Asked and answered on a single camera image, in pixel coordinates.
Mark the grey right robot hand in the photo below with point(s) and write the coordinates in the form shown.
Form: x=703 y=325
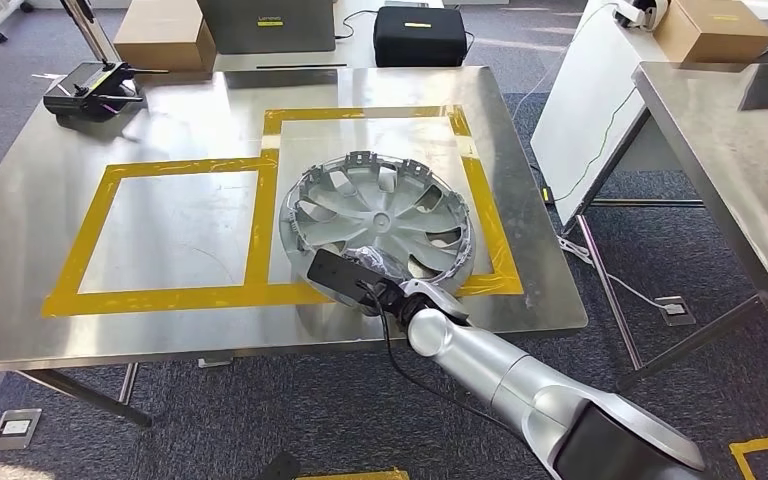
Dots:
x=377 y=258

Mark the grey wheel hubcap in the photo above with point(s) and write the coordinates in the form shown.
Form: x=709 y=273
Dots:
x=371 y=212

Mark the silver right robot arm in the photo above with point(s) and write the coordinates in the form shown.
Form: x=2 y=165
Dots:
x=477 y=358

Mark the steel workbench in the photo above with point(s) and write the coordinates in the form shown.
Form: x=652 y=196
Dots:
x=702 y=132
x=26 y=218

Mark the silver floor socket plate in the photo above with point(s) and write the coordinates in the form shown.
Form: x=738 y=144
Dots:
x=15 y=429
x=675 y=311
x=215 y=363

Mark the black case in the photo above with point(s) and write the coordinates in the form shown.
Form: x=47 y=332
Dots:
x=420 y=43

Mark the white board panel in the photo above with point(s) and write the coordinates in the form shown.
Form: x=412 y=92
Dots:
x=583 y=112

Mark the brown cardboard box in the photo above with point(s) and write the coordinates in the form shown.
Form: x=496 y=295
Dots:
x=165 y=33
x=715 y=36

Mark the black remote controller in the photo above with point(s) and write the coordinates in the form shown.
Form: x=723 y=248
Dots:
x=82 y=89

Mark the white headset device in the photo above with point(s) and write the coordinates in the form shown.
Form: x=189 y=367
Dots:
x=632 y=13

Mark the metal tripod pole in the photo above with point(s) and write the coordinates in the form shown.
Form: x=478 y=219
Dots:
x=89 y=26

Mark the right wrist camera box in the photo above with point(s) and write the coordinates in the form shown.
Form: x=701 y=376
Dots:
x=338 y=272

